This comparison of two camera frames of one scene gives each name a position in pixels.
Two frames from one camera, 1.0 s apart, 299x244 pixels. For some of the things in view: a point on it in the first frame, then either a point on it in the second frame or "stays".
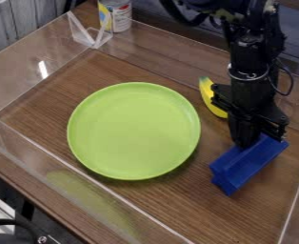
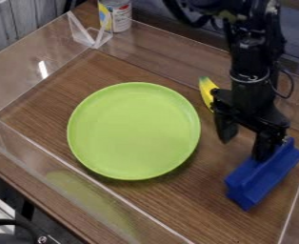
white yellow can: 115,14 stays
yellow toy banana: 207,93 stays
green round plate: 132,131 stays
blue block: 241,161 to 258,177
